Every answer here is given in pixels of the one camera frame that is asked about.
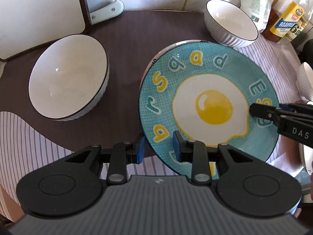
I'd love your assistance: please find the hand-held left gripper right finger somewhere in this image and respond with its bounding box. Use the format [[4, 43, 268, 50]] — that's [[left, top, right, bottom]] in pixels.
[[173, 130, 247, 185]]

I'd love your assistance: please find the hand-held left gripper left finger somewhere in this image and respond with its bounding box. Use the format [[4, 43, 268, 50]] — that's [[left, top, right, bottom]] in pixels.
[[64, 133, 146, 185]]

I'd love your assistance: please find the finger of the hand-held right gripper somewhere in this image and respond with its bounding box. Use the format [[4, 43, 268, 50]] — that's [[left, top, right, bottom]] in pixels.
[[249, 103, 284, 128], [279, 103, 313, 115]]

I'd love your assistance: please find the blue fried egg print plate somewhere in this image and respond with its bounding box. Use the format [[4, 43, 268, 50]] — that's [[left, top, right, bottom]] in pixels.
[[138, 40, 280, 177]]

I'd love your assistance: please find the large white ribbed bowl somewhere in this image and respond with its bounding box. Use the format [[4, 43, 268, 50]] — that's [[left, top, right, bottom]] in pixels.
[[28, 34, 110, 121]]

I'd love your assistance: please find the small white ribbed bowl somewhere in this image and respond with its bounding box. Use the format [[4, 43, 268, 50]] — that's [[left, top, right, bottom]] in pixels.
[[204, 0, 259, 48], [297, 62, 313, 101], [300, 142, 313, 175]]

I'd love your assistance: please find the clear bottle with white label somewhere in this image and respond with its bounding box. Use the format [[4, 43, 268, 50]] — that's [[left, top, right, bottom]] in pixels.
[[284, 0, 313, 46]]

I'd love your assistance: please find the clear bottle with amber liquid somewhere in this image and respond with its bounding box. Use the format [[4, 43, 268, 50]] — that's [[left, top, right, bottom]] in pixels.
[[261, 0, 284, 42]]

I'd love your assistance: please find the oil bottle with yellow label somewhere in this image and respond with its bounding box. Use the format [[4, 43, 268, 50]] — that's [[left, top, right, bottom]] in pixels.
[[269, 0, 307, 39]]

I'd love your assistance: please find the brown table mat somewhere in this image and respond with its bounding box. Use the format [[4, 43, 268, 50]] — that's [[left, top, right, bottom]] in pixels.
[[0, 10, 245, 158]]

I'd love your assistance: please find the white powder bag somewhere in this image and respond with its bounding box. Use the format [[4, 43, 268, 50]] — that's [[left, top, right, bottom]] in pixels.
[[239, 0, 276, 33]]

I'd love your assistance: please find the purple striped cloth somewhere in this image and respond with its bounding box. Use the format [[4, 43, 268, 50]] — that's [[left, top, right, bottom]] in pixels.
[[0, 38, 313, 217]]

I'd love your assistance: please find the white board with dark edge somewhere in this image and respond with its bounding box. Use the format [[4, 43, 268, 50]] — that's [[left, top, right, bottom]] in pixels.
[[0, 0, 92, 62]]

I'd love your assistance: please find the knife with white handle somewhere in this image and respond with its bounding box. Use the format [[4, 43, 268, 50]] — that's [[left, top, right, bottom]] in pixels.
[[88, 0, 124, 25]]

